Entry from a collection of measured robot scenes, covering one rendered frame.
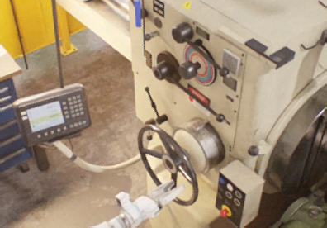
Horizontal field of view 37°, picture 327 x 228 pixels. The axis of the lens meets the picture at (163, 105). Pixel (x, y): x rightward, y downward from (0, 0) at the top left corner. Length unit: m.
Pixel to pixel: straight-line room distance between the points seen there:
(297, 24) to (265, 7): 0.14
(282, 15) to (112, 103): 2.61
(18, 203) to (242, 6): 2.34
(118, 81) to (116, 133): 0.65
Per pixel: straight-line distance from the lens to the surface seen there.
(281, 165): 2.03
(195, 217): 2.74
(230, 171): 1.97
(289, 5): 1.89
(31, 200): 3.64
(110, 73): 4.53
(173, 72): 2.05
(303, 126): 1.97
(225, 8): 1.83
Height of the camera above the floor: 2.84
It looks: 43 degrees down
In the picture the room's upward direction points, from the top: straight up
